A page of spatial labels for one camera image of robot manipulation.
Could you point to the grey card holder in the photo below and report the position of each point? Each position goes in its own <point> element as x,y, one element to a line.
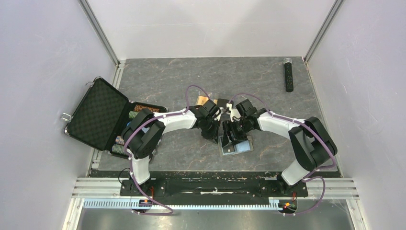
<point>242,147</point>

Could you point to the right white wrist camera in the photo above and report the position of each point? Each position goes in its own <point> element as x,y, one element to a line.
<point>232,112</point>

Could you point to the black VIP credit card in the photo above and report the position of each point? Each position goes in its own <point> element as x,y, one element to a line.
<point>228,149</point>

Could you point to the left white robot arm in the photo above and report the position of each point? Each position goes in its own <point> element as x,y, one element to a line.
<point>144,132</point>

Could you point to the slotted cable duct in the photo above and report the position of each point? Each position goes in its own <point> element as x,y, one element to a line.
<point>144,204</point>

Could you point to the clear plastic card box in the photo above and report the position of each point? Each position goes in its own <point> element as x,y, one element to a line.
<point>222,99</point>

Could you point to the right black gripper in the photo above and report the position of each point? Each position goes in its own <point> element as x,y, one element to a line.
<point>229,126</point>

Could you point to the black poker chip case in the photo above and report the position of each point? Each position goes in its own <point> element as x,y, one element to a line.
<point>102,115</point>

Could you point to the black glitter microphone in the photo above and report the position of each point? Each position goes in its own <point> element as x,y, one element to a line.
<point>288,74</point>

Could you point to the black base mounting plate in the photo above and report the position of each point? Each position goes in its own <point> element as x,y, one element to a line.
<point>209,188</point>

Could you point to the orange credit cards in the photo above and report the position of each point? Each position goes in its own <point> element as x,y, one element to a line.
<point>203,99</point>

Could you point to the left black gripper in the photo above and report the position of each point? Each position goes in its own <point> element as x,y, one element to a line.
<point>214,134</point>

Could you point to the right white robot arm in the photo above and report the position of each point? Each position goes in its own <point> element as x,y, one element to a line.
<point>311,143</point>

